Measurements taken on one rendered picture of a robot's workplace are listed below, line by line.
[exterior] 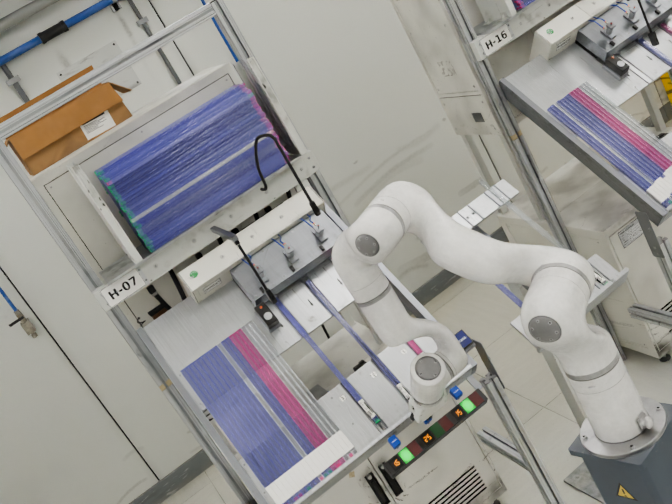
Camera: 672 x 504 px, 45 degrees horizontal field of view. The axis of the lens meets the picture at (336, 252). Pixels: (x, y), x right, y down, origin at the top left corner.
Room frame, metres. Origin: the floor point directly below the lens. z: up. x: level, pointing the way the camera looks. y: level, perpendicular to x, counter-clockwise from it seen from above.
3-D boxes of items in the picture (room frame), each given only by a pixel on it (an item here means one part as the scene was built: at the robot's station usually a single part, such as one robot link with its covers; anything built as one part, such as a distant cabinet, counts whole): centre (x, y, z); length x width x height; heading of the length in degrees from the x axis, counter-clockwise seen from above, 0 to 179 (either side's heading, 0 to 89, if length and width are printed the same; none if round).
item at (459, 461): (2.53, 0.32, 0.31); 0.70 x 0.65 x 0.62; 106
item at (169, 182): (2.43, 0.23, 1.52); 0.51 x 0.13 x 0.27; 106
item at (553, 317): (1.46, -0.33, 1.00); 0.19 x 0.12 x 0.24; 140
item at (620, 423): (1.49, -0.35, 0.79); 0.19 x 0.19 x 0.18
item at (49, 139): (2.68, 0.42, 1.82); 0.68 x 0.30 x 0.20; 106
